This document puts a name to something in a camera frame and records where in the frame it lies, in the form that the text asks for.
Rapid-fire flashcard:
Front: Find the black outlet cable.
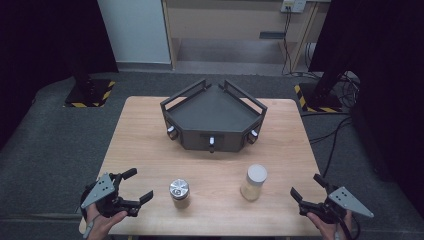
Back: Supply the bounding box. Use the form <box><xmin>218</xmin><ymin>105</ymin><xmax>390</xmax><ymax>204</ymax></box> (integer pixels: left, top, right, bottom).
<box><xmin>281</xmin><ymin>11</ymin><xmax>295</xmax><ymax>76</ymax></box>

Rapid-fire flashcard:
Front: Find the black floor cable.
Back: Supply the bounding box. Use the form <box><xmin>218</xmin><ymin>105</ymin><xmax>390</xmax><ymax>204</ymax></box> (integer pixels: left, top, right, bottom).
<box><xmin>308</xmin><ymin>114</ymin><xmax>354</xmax><ymax>178</ymax></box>

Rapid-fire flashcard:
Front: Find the white panel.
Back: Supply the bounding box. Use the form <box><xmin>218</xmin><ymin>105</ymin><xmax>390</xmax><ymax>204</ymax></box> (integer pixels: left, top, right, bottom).
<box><xmin>97</xmin><ymin>0</ymin><xmax>172</xmax><ymax>65</ymax></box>

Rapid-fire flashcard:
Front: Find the striped black stand base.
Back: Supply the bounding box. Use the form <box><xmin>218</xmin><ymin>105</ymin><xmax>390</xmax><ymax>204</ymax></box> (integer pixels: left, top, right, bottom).
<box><xmin>293</xmin><ymin>82</ymin><xmax>344</xmax><ymax>114</ymax></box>
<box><xmin>63</xmin><ymin>78</ymin><xmax>116</xmax><ymax>109</ymax></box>

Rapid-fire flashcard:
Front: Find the white power outlet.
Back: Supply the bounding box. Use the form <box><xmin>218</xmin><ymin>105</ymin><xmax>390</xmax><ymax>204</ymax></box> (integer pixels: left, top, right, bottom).
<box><xmin>280</xmin><ymin>0</ymin><xmax>307</xmax><ymax>14</ymax></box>

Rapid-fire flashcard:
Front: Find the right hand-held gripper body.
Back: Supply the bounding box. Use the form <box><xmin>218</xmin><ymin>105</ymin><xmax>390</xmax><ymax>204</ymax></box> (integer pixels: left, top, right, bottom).
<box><xmin>298</xmin><ymin>185</ymin><xmax>375</xmax><ymax>225</ymax></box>

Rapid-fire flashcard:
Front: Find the hand-held gripper cable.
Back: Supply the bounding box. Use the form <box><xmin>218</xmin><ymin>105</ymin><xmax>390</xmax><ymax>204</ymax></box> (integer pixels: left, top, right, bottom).
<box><xmin>336</xmin><ymin>213</ymin><xmax>362</xmax><ymax>240</ymax></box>
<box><xmin>79</xmin><ymin>184</ymin><xmax>93</xmax><ymax>214</ymax></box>

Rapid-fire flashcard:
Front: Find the white lid spice jar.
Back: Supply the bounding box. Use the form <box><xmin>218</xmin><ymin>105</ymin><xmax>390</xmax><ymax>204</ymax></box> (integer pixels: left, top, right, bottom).
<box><xmin>239</xmin><ymin>163</ymin><xmax>268</xmax><ymax>202</ymax></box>

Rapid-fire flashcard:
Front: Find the grey hand strap tag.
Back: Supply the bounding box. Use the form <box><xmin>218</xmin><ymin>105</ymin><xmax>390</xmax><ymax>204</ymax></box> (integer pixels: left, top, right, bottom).
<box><xmin>82</xmin><ymin>214</ymin><xmax>101</xmax><ymax>239</ymax></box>

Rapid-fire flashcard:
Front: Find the left hand-held gripper cable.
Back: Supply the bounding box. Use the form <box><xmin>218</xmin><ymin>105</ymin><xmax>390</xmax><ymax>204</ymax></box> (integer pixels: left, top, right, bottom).
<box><xmin>79</xmin><ymin>184</ymin><xmax>93</xmax><ymax>214</ymax></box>

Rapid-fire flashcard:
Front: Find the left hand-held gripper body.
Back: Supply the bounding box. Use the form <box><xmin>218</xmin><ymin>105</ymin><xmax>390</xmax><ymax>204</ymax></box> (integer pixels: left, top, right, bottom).
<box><xmin>79</xmin><ymin>171</ymin><xmax>142</xmax><ymax>219</ymax></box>

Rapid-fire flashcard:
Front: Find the silver lid spice jar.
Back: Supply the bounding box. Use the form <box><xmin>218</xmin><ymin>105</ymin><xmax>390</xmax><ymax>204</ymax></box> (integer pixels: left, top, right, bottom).
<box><xmin>168</xmin><ymin>178</ymin><xmax>192</xmax><ymax>210</ymax></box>

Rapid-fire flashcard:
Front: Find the tangled cable bundle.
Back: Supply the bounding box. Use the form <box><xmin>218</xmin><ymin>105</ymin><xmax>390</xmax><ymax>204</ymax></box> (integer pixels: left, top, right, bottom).
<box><xmin>338</xmin><ymin>71</ymin><xmax>362</xmax><ymax>109</ymax></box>

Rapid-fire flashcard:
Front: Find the black corner rack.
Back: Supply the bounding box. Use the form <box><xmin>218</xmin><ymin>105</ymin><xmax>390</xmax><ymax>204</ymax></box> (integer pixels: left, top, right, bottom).
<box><xmin>159</xmin><ymin>78</ymin><xmax>269</xmax><ymax>154</ymax></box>

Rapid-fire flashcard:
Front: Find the person's right hand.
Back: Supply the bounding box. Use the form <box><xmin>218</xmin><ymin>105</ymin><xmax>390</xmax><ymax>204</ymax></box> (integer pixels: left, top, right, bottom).
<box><xmin>306</xmin><ymin>209</ymin><xmax>354</xmax><ymax>240</ymax></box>

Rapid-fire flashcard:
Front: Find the wooden table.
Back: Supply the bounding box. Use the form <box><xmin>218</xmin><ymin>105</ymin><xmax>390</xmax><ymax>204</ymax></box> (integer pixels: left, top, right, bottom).
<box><xmin>78</xmin><ymin>96</ymin><xmax>340</xmax><ymax>238</ymax></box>

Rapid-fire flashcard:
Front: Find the dark curtain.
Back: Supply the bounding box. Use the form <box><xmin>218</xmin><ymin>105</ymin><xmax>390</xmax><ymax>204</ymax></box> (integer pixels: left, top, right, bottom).
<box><xmin>308</xmin><ymin>0</ymin><xmax>424</xmax><ymax>218</ymax></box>
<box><xmin>0</xmin><ymin>0</ymin><xmax>119</xmax><ymax>151</ymax></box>

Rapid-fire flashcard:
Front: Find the person's left hand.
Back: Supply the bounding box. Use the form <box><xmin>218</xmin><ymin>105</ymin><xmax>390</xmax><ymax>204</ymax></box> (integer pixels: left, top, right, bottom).
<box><xmin>84</xmin><ymin>203</ymin><xmax>129</xmax><ymax>240</ymax></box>

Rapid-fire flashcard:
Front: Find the black stand post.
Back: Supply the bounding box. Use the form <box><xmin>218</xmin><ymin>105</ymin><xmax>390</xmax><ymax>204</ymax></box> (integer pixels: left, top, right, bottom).
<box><xmin>311</xmin><ymin>43</ymin><xmax>354</xmax><ymax>101</ymax></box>
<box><xmin>70</xmin><ymin>39</ymin><xmax>94</xmax><ymax>98</ymax></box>

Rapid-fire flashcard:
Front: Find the right hand-held gripper cable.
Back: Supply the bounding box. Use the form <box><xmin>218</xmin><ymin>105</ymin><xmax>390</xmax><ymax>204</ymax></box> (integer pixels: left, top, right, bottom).
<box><xmin>336</xmin><ymin>213</ymin><xmax>362</xmax><ymax>240</ymax></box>

